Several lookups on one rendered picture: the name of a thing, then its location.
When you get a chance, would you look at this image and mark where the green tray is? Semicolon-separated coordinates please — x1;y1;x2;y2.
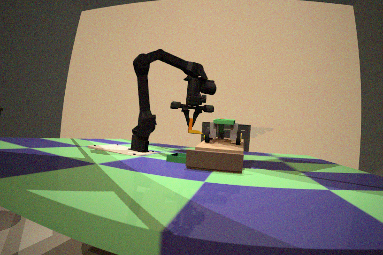
166;153;186;164

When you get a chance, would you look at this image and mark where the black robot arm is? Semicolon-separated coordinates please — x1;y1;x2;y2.
128;49;217;152

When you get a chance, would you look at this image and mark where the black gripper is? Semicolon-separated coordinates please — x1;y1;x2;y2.
170;90;214;127

